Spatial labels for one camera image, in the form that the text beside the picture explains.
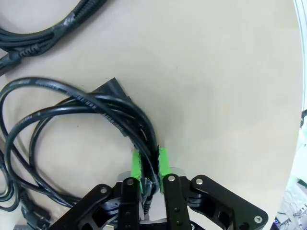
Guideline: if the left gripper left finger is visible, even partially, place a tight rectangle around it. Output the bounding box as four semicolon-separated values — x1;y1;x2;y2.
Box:
49;149;144;230

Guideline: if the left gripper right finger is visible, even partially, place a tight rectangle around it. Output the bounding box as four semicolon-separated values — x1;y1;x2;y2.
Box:
157;147;269;230

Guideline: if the braided black USB cable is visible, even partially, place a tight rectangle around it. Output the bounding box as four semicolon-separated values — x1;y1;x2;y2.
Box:
0;0;107;76

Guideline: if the smooth black power cable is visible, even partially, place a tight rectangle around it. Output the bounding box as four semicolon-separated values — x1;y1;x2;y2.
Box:
0;148;52;230
0;76;161;215

